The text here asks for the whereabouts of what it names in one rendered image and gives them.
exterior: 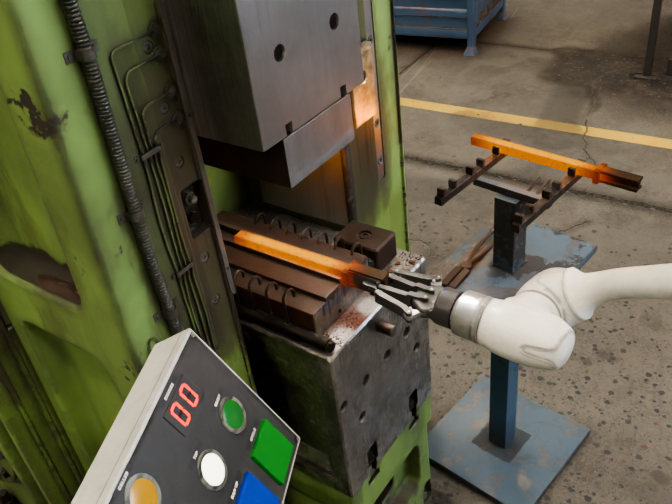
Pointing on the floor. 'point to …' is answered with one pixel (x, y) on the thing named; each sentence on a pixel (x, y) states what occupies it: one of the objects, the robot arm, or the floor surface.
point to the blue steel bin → (447, 18)
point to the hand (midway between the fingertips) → (368, 278)
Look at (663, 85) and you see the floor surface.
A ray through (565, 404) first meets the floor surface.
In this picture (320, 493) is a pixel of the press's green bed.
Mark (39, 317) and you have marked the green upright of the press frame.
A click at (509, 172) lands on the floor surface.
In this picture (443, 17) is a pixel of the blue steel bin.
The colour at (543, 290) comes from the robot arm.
